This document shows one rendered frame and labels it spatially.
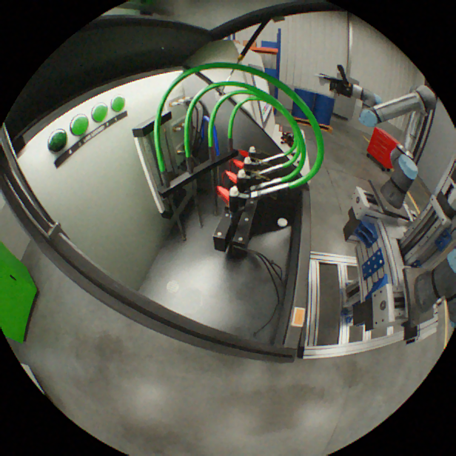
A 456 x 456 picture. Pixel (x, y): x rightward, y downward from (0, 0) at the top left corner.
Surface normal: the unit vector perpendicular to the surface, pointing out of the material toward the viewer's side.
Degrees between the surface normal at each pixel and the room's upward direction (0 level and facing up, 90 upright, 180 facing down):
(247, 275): 0
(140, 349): 1
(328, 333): 0
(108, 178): 90
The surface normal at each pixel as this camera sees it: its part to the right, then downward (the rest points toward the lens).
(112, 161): 0.96, 0.22
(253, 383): -0.01, -0.61
